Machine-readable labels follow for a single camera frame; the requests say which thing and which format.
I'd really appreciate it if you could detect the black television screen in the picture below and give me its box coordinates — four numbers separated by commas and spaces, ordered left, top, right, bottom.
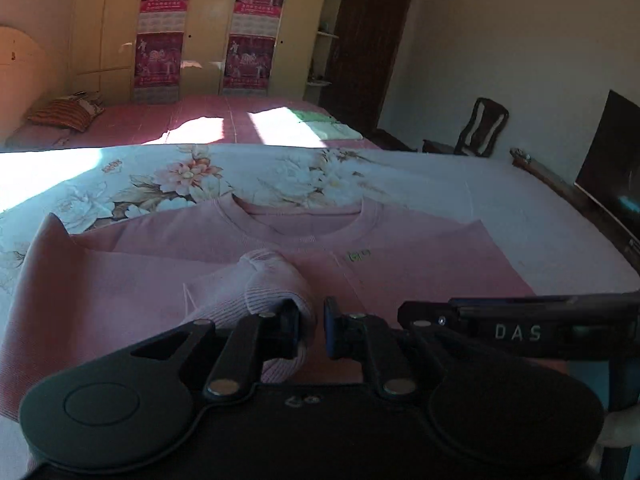
575, 89, 640, 241

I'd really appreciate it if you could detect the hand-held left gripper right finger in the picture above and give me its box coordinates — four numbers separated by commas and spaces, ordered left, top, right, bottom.
323, 296, 451, 401

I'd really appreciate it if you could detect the floral pillow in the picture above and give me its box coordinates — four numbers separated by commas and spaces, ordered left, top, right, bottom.
70, 91, 106, 116

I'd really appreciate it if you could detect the dark wooden door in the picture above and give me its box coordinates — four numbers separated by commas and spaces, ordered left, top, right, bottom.
330, 0, 416, 136

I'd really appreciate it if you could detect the striped orange pillow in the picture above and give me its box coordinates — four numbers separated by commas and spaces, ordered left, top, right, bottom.
27, 99, 97, 132

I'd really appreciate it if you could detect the dark wooden chair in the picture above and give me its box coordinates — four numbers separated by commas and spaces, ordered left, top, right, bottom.
422, 97, 510, 157

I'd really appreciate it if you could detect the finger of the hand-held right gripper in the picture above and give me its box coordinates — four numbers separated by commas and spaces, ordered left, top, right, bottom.
448, 291, 640, 318
398, 301, 482, 334

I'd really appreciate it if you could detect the white folded cloth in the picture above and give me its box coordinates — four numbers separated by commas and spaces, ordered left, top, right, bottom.
312, 121, 364, 142

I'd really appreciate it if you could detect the wooden bed footboard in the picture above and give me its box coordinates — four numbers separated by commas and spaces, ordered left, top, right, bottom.
510, 147, 640, 276

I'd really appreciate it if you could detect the cream corner shelf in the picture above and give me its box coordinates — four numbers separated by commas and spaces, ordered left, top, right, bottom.
302, 0, 351, 106

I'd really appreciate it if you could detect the pink knit sweater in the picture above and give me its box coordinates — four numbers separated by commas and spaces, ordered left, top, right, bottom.
0, 195, 540, 466

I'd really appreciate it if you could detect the floral bed sheet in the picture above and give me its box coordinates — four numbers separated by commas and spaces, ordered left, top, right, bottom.
0, 144, 640, 480

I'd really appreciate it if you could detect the cream headboard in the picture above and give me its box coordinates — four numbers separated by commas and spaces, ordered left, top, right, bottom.
0, 25, 49, 147

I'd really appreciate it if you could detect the cream wardrobe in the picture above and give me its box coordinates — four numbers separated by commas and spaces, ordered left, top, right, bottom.
70, 0, 335, 106

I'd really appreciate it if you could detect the green folded cloth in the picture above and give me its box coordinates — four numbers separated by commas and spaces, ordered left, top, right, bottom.
290, 108, 337, 124

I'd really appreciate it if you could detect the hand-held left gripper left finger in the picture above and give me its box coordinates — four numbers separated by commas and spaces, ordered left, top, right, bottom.
131, 299, 302, 402

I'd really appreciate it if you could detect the pink pillow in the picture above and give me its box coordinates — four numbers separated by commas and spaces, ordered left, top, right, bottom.
10, 126, 83, 150

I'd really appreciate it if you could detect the pink checked bed cover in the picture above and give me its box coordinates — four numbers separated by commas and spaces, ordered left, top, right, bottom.
5, 92, 383, 152

